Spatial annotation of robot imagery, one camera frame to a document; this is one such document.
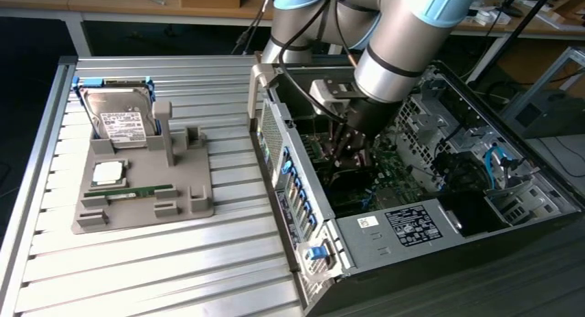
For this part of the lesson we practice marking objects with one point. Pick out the blue case latch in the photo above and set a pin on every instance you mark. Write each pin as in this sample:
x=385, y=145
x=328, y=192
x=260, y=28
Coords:
x=316, y=254

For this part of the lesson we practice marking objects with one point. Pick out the grey chipset heatsink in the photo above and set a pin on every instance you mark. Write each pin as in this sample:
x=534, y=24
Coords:
x=389, y=198

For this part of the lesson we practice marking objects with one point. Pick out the open black PC case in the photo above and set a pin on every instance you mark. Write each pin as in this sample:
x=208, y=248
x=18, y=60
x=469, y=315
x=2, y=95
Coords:
x=503, y=262

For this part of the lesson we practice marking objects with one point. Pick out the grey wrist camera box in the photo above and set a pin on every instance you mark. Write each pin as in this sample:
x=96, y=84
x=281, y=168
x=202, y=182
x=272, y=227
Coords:
x=327, y=91

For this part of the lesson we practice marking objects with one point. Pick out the metal drive cage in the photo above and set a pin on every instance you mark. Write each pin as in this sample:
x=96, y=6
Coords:
x=429, y=120

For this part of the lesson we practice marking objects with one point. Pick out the hard disk blue carrier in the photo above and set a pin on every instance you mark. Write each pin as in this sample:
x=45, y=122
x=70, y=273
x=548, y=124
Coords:
x=120, y=108

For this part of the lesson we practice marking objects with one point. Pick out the blue slot clip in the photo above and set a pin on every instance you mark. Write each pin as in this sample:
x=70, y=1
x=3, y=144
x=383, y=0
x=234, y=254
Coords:
x=313, y=224
x=288, y=165
x=295, y=182
x=301, y=196
x=307, y=210

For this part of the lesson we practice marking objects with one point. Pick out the aluminium frame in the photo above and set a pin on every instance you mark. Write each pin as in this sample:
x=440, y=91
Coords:
x=570, y=63

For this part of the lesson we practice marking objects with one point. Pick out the white box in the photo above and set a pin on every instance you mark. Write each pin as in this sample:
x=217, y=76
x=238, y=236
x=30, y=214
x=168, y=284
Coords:
x=494, y=17

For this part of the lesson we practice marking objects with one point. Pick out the silver CPU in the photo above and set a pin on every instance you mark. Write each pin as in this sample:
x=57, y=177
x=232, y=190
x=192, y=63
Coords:
x=109, y=173

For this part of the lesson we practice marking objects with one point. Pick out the grey power supply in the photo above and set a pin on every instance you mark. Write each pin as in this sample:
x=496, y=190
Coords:
x=412, y=224

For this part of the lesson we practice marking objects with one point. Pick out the brown cardboard piece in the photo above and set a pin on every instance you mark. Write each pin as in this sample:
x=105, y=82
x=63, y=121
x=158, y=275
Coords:
x=571, y=9

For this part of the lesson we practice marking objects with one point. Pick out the wooden desk white frame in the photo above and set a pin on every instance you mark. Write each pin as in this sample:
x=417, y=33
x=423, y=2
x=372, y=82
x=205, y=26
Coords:
x=544, y=29
x=92, y=2

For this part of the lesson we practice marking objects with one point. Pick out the black monitor stand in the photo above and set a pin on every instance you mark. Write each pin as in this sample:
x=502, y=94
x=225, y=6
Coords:
x=510, y=5

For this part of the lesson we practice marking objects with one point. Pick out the grey parts rack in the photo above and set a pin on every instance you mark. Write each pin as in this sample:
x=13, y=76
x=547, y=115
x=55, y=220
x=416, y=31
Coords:
x=137, y=211

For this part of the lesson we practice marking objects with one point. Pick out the green RAM stick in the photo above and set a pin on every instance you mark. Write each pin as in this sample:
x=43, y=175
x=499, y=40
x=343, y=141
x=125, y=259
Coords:
x=137, y=191

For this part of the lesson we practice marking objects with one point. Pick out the green motherboard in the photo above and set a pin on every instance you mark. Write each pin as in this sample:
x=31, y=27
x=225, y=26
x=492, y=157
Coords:
x=403, y=173

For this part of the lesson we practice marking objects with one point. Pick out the black pole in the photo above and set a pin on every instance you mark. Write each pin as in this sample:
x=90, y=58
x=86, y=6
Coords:
x=535, y=10

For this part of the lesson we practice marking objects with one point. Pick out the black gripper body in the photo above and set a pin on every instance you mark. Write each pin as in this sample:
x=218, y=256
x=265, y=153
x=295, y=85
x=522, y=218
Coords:
x=371, y=116

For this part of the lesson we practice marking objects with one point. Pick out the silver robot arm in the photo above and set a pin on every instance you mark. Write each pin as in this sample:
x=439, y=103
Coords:
x=403, y=50

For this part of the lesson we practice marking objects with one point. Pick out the dark computer box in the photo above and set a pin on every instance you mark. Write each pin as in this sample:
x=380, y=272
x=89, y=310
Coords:
x=548, y=115

